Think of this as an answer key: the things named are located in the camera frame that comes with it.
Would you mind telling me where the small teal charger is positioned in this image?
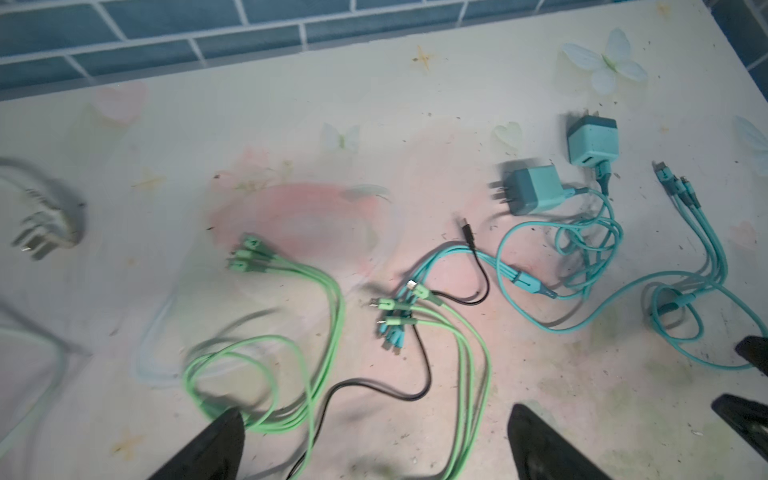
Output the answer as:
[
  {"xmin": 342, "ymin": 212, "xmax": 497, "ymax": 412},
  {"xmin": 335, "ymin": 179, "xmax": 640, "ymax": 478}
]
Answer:
[{"xmin": 493, "ymin": 165, "xmax": 577, "ymax": 216}]

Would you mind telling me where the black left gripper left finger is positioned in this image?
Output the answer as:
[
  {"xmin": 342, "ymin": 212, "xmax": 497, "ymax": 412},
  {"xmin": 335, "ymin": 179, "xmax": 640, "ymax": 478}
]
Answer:
[{"xmin": 149, "ymin": 408, "xmax": 245, "ymax": 480}]

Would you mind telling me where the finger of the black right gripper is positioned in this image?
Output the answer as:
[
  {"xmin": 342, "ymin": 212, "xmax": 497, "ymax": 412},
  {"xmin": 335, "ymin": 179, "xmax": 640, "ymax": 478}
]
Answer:
[
  {"xmin": 711, "ymin": 394, "xmax": 768, "ymax": 459},
  {"xmin": 735, "ymin": 336, "xmax": 768, "ymax": 375}
]

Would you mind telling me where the white power strip cord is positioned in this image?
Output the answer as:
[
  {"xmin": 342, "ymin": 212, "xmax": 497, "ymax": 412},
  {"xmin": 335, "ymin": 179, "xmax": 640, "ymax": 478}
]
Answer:
[{"xmin": 0, "ymin": 157, "xmax": 88, "ymax": 457}]

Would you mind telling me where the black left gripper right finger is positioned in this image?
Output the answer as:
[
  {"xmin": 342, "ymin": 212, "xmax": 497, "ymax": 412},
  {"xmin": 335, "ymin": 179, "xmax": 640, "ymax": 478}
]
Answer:
[{"xmin": 507, "ymin": 403, "xmax": 609, "ymax": 480}]

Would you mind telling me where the teal multi-head cable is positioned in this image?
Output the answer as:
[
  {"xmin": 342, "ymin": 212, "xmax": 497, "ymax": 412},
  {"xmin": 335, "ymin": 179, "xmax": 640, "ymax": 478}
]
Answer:
[{"xmin": 376, "ymin": 191, "xmax": 625, "ymax": 355}]

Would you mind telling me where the light green multi-head cable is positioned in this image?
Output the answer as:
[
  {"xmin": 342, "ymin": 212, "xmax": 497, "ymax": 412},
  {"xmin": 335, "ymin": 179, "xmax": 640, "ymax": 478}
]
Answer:
[{"xmin": 182, "ymin": 232, "xmax": 347, "ymax": 480}]

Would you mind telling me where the black charger cable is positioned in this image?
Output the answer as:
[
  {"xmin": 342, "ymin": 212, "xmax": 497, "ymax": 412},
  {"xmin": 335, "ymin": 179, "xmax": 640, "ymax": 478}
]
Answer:
[{"xmin": 286, "ymin": 217, "xmax": 491, "ymax": 480}]

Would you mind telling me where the large teal charger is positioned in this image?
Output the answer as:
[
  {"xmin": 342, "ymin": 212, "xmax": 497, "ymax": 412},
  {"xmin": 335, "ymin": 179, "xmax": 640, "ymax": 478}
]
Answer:
[{"xmin": 566, "ymin": 115, "xmax": 619, "ymax": 168}]

